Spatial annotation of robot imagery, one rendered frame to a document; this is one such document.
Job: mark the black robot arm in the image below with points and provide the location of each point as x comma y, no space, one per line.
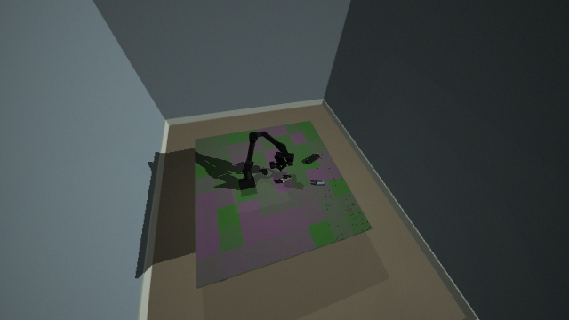
282,155

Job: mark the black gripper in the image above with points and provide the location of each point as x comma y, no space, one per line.
274,165

